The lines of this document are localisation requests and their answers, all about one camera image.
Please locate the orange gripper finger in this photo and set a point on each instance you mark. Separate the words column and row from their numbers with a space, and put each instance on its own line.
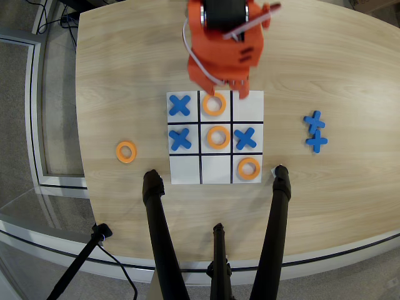
column 210, row 89
column 243, row 89

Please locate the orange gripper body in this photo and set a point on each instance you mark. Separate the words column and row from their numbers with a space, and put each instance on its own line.
column 209, row 79

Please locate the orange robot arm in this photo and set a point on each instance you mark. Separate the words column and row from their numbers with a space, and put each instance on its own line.
column 218, row 47

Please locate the white tic-tac-toe board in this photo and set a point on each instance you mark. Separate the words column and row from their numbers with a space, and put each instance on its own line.
column 247, row 109

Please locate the blue foam cross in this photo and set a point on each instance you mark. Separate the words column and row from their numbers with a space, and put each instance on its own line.
column 180, row 139
column 314, row 121
column 245, row 138
column 179, row 105
column 317, row 141

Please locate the small white tag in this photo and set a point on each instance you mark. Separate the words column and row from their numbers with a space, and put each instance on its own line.
column 272, row 171

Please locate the short black tripod leg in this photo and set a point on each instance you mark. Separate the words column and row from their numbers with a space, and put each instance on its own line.
column 220, row 259

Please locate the thin black stand pole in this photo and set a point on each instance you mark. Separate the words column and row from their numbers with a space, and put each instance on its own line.
column 78, row 262

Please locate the grey metal frame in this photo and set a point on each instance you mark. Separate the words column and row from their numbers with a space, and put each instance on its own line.
column 31, row 93

